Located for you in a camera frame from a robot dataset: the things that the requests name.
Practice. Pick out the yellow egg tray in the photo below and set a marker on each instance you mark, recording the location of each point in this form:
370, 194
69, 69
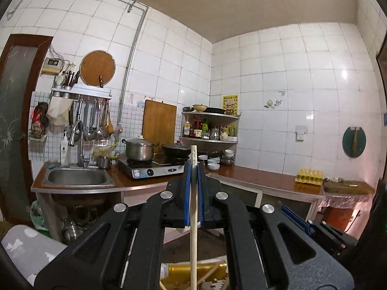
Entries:
309, 177

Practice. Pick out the silver induction stove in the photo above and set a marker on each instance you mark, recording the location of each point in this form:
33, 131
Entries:
160, 166

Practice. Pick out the round wooden board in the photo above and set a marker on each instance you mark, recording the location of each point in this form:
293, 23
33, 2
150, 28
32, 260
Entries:
97, 68

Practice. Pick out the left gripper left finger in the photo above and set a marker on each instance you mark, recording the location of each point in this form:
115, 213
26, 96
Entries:
123, 249

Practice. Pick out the brown framed glass door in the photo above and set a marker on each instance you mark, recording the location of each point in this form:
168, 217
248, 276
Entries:
21, 62

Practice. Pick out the stainless steel sink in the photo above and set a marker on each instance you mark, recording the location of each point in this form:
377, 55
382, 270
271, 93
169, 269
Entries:
75, 177

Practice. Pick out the chrome faucet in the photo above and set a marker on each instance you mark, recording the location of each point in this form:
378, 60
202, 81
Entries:
77, 137

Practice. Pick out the yellow wall poster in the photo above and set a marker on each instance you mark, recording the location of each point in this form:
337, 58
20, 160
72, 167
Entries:
230, 104

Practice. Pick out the black wok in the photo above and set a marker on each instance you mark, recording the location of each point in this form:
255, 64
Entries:
177, 151

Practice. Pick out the white wall socket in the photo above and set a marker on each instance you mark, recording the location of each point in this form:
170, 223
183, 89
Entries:
300, 132

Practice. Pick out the rectangular wooden cutting board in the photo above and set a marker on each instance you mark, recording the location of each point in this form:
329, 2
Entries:
159, 123

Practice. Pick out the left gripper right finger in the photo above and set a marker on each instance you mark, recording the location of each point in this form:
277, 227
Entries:
264, 248

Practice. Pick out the kitchen counter with cabinets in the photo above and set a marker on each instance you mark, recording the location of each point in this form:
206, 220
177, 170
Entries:
121, 184

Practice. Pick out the white soap bottle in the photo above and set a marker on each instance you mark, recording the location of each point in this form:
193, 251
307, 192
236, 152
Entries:
64, 151

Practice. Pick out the green round wall board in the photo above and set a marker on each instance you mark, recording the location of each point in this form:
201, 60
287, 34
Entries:
354, 141

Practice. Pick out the grey patterned tablecloth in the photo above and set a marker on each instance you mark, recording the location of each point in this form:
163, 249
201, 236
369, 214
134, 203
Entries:
30, 251

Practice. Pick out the stainless steel cooking pot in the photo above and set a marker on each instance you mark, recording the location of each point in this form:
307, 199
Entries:
139, 149

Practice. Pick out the lone wooden chopstick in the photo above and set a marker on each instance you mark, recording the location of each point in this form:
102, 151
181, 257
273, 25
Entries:
208, 274

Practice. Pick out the corner metal shelf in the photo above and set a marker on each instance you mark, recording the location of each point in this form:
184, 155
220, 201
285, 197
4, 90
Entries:
214, 132

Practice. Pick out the wall utensil rack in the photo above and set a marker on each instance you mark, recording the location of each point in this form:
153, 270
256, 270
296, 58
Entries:
72, 100

